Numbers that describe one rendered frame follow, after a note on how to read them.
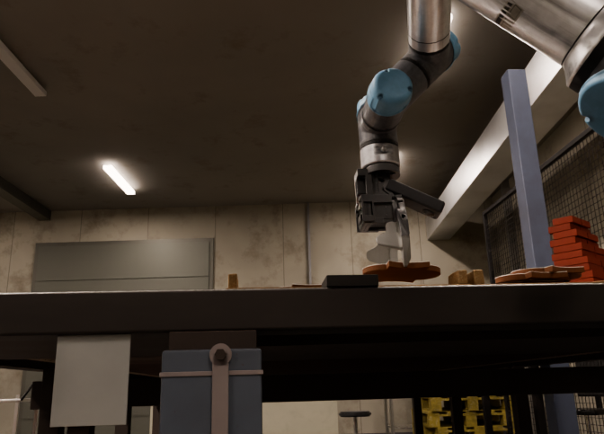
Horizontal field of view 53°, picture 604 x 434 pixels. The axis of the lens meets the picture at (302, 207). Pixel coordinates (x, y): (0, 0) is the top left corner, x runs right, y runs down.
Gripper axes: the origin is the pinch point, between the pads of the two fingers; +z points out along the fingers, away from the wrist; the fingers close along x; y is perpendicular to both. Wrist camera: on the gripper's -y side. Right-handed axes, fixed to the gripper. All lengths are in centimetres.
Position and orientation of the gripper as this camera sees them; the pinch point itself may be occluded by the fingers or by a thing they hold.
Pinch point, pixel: (402, 270)
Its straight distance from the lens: 113.4
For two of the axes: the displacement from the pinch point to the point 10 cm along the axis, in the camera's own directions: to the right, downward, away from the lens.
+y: -10.0, 0.2, -0.8
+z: 0.4, 9.4, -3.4
